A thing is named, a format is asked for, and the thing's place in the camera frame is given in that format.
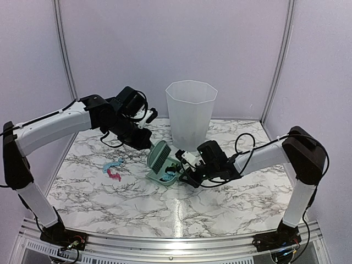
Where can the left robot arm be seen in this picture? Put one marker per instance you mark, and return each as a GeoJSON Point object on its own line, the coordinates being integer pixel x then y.
{"type": "Point", "coordinates": [31, 148]}

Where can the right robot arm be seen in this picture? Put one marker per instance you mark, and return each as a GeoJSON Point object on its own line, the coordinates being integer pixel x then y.
{"type": "Point", "coordinates": [307, 156]}

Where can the translucent white waste bin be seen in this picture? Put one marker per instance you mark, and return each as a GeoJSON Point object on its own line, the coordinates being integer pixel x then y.
{"type": "Point", "coordinates": [190, 105]}

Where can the light blue paper scrap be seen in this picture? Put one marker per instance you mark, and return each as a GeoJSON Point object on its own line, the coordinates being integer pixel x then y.
{"type": "Point", "coordinates": [167, 176]}

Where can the green plastic dustpan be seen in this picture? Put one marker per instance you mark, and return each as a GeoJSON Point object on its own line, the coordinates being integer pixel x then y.
{"type": "Point", "coordinates": [155, 177]}

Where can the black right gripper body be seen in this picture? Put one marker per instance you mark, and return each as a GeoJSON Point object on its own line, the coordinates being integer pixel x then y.
{"type": "Point", "coordinates": [196, 182]}

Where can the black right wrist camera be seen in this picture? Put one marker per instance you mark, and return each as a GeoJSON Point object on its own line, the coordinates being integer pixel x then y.
{"type": "Point", "coordinates": [189, 162]}

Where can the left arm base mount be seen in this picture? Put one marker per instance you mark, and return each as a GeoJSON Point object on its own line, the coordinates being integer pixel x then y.
{"type": "Point", "coordinates": [59, 235]}

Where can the pink scrap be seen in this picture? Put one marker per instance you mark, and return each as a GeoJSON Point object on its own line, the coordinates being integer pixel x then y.
{"type": "Point", "coordinates": [115, 176]}

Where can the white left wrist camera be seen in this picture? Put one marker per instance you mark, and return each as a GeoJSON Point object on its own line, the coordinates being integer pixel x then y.
{"type": "Point", "coordinates": [146, 117]}

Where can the aluminium front frame rail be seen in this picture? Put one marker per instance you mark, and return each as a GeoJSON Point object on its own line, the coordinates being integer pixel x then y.
{"type": "Point", "coordinates": [106, 248]}

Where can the green hand brush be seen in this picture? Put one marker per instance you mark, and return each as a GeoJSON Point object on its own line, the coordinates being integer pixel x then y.
{"type": "Point", "coordinates": [159, 152]}

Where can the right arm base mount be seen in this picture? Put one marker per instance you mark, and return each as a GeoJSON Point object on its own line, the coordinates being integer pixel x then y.
{"type": "Point", "coordinates": [286, 234]}

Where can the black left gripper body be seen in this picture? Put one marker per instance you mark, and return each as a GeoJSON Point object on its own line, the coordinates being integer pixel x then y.
{"type": "Point", "coordinates": [131, 139]}

